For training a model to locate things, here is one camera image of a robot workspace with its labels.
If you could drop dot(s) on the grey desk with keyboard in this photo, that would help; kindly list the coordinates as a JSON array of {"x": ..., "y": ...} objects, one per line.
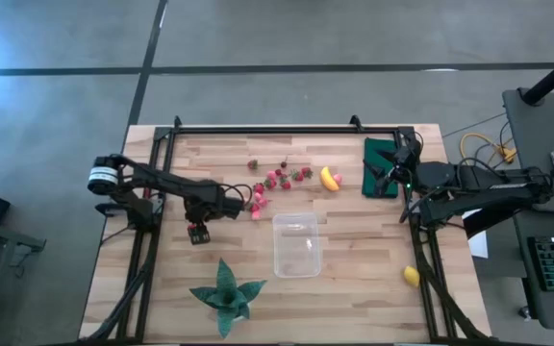
[{"x": 546, "y": 312}]

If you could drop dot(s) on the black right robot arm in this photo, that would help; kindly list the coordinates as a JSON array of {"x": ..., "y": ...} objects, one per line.
[{"x": 488, "y": 185}]

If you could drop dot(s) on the clear plastic tupperware container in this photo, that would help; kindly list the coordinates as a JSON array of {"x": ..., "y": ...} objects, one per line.
[{"x": 296, "y": 245}]

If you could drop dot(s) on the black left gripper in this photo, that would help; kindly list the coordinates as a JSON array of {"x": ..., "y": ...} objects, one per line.
[{"x": 197, "y": 217}]

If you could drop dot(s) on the yellow toy lemon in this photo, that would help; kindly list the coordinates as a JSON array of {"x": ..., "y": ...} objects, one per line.
[{"x": 411, "y": 276}]

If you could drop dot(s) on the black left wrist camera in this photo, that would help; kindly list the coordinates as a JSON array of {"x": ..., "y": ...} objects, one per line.
[{"x": 232, "y": 207}]

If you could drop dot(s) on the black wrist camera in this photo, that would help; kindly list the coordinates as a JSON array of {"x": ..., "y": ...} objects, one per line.
[
  {"x": 232, "y": 207},
  {"x": 407, "y": 155}
]

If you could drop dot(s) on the black aluminium table frame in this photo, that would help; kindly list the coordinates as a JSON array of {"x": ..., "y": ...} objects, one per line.
[{"x": 282, "y": 130}]

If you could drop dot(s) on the green artificial plant white pot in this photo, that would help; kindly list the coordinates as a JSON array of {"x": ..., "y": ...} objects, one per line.
[{"x": 227, "y": 298}]

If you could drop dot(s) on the dark green cloth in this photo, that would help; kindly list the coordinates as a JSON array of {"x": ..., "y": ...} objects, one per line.
[{"x": 375, "y": 146}]

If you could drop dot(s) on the pink toy peach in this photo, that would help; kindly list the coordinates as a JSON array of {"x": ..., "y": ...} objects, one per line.
[
  {"x": 337, "y": 179},
  {"x": 262, "y": 202},
  {"x": 271, "y": 175},
  {"x": 258, "y": 196},
  {"x": 256, "y": 215}
]

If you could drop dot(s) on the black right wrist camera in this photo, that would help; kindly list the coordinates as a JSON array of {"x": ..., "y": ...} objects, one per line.
[{"x": 407, "y": 155}]

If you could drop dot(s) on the dark red cherry with stem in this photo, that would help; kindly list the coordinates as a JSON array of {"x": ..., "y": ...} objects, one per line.
[{"x": 283, "y": 164}]

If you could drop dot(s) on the yellow toy banana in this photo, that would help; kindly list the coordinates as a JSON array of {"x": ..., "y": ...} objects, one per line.
[{"x": 329, "y": 179}]

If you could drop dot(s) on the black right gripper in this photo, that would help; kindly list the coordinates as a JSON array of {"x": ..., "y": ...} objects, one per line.
[{"x": 404, "y": 175}]

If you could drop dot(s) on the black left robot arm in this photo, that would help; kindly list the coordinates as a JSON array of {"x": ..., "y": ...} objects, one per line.
[{"x": 161, "y": 180}]

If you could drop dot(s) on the white paper sheet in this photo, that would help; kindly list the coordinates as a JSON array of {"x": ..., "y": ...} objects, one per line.
[{"x": 479, "y": 242}]

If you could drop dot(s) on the black pole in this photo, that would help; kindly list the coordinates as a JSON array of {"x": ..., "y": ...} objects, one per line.
[{"x": 553, "y": 77}]

